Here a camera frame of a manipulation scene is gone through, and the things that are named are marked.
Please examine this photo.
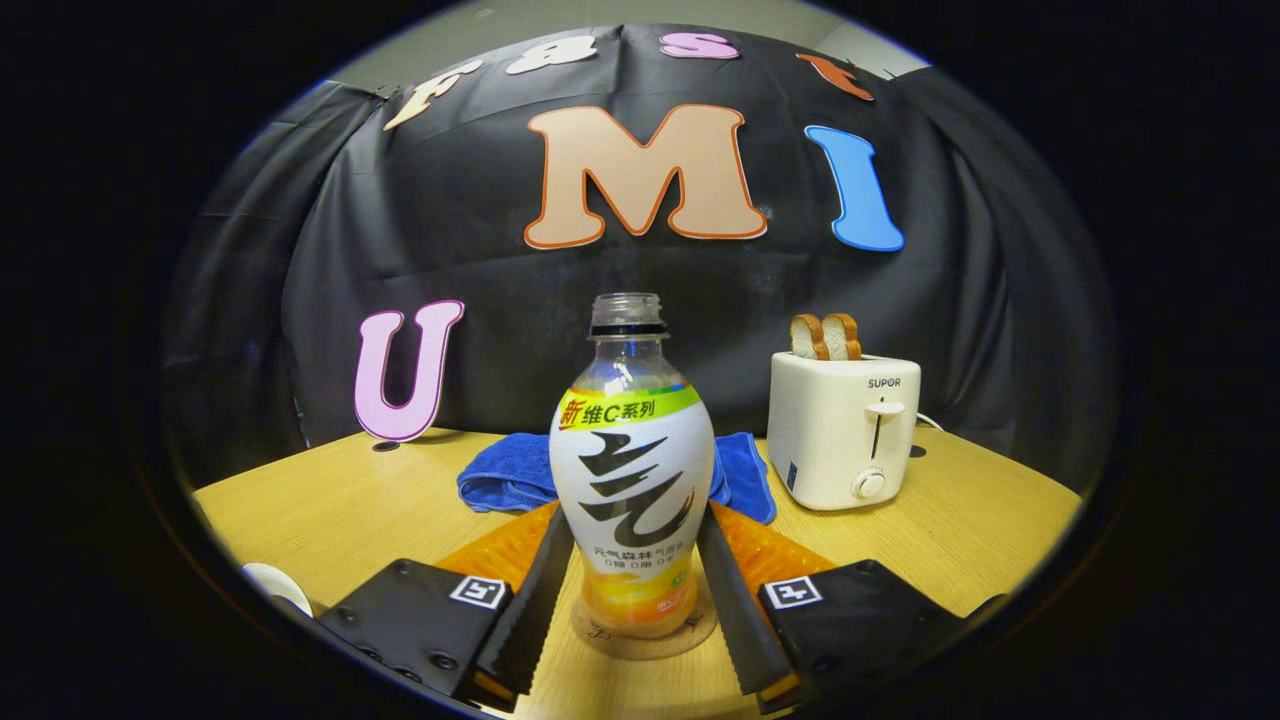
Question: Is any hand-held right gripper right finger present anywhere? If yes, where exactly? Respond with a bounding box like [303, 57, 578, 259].
[696, 503, 1006, 714]

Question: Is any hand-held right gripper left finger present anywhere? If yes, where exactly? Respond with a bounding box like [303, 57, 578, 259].
[315, 504, 577, 702]

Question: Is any round wooden coaster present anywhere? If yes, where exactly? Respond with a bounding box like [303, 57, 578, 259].
[569, 588, 720, 662]

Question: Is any clear water bottle white label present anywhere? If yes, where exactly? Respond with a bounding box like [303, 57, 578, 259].
[548, 292, 717, 641]

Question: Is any white teacup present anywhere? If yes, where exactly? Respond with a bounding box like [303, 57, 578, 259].
[241, 562, 315, 618]

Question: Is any blue folded towel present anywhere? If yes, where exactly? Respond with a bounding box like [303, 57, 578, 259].
[457, 431, 779, 527]

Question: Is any white toaster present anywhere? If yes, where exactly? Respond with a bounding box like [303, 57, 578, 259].
[766, 351, 923, 513]

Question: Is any black backdrop cloth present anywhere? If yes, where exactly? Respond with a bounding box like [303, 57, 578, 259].
[160, 24, 1117, 493]

